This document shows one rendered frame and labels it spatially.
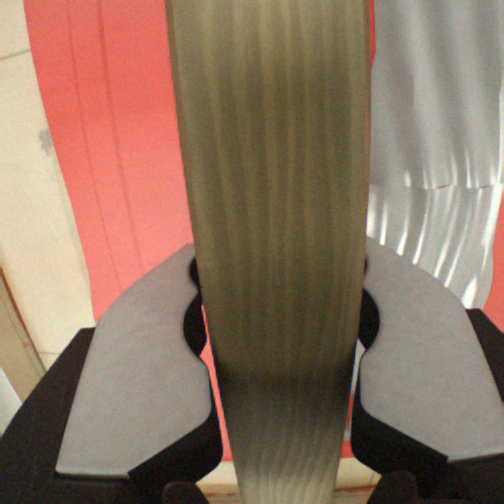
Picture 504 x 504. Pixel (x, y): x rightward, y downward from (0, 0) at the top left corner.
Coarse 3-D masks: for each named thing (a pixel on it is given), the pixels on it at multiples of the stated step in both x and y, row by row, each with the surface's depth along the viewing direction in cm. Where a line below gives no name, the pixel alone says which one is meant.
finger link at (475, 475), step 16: (480, 320) 8; (480, 336) 7; (496, 336) 7; (496, 352) 7; (496, 368) 7; (496, 384) 6; (448, 464) 5; (464, 464) 5; (480, 464) 5; (496, 464) 5; (448, 480) 5; (464, 480) 5; (480, 480) 5; (496, 480) 5; (432, 496) 6; (448, 496) 5; (464, 496) 5; (480, 496) 4; (496, 496) 4
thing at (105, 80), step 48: (48, 0) 13; (96, 0) 13; (144, 0) 13; (48, 48) 14; (96, 48) 14; (144, 48) 14; (48, 96) 15; (96, 96) 15; (144, 96) 15; (96, 144) 16; (144, 144) 16; (96, 192) 17; (144, 192) 17
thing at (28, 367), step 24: (0, 264) 19; (0, 288) 19; (0, 312) 19; (0, 336) 19; (24, 336) 21; (0, 360) 18; (24, 360) 21; (0, 384) 19; (24, 384) 20; (0, 408) 20
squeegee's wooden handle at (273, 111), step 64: (192, 0) 5; (256, 0) 5; (320, 0) 5; (192, 64) 5; (256, 64) 5; (320, 64) 5; (192, 128) 6; (256, 128) 6; (320, 128) 6; (192, 192) 6; (256, 192) 6; (320, 192) 6; (256, 256) 7; (320, 256) 7; (256, 320) 7; (320, 320) 7; (256, 384) 8; (320, 384) 8; (256, 448) 9; (320, 448) 9
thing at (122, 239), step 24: (96, 216) 18; (120, 216) 18; (144, 216) 18; (168, 216) 18; (96, 240) 18; (120, 240) 18; (144, 240) 18; (168, 240) 18; (192, 240) 18; (96, 264) 19; (120, 264) 19; (144, 264) 19; (96, 288) 20; (120, 288) 20; (96, 312) 21; (216, 384) 23
